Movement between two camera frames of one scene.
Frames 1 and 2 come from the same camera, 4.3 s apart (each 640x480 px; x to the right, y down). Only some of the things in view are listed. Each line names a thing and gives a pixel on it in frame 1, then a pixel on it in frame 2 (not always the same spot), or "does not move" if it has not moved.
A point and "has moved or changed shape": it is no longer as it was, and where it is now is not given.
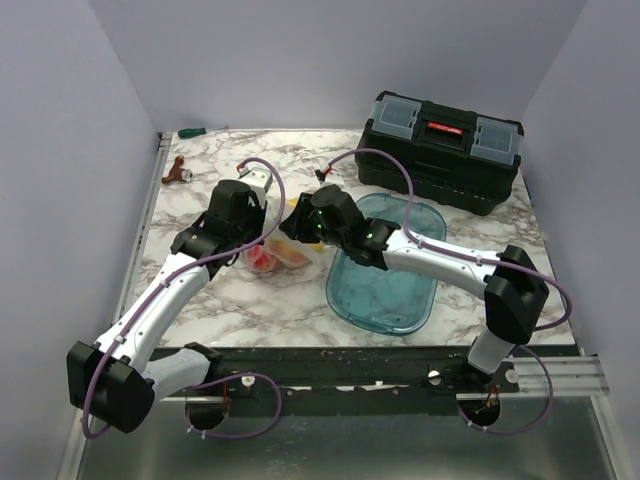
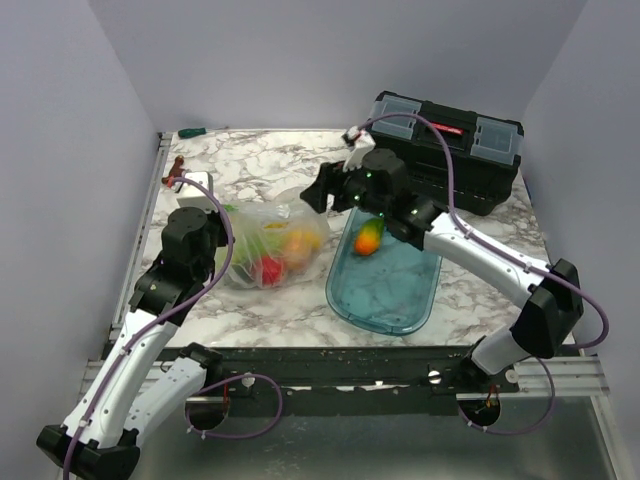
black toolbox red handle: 457,157 does not move
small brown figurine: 177,172 does not move
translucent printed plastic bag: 283,252 has moved or changed shape
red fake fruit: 258,258 → 272,271
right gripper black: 296,224 → 329,181
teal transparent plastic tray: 384,301 does not move
